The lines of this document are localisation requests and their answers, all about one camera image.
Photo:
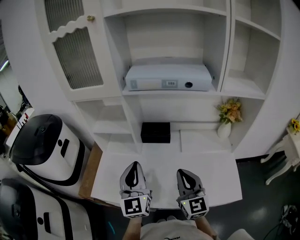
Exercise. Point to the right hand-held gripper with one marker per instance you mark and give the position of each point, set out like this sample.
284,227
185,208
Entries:
197,205

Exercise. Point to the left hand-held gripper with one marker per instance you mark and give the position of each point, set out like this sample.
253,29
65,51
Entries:
132,206

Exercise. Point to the cabinet door with brass knob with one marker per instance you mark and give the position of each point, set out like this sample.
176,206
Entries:
75,54

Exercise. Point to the person's left forearm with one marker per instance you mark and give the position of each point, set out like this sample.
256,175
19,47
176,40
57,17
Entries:
132,229

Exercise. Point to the person's right forearm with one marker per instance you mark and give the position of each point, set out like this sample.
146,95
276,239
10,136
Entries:
206,228

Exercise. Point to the white desk with hutch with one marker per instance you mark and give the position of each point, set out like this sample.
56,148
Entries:
206,168

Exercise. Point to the person's white shoe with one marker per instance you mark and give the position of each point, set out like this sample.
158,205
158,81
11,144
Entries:
171,218

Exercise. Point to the flat cardboard box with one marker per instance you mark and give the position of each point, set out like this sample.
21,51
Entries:
90,171

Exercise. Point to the person's white shirt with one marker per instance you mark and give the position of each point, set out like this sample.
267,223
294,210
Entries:
171,230

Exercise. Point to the black box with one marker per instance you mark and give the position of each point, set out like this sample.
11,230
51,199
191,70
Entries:
155,132

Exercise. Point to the white vase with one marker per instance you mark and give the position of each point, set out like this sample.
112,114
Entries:
223,131

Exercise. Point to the white and black robot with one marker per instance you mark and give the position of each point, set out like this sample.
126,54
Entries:
58,218
47,152

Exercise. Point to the yellow orange flower bouquet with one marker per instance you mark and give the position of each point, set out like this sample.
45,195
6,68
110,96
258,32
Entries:
230,110

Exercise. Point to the white dressing table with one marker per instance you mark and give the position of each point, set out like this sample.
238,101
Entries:
289,150

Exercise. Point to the black and white tool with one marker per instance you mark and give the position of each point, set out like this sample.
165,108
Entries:
290,219

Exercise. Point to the white projector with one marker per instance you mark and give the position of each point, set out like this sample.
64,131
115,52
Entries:
168,75

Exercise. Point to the sunflower bunch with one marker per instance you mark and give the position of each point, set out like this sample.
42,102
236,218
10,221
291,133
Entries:
295,125

